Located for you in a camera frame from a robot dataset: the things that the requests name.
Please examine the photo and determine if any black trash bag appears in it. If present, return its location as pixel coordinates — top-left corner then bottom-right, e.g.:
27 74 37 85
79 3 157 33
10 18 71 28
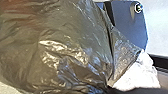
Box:
0 0 145 94

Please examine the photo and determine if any white plastic wad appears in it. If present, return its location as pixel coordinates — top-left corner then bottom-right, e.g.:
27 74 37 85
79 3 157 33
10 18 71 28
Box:
111 49 162 92

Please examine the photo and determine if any silver base bolt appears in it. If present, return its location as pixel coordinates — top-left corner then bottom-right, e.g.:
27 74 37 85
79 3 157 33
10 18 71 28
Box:
133 1 144 15

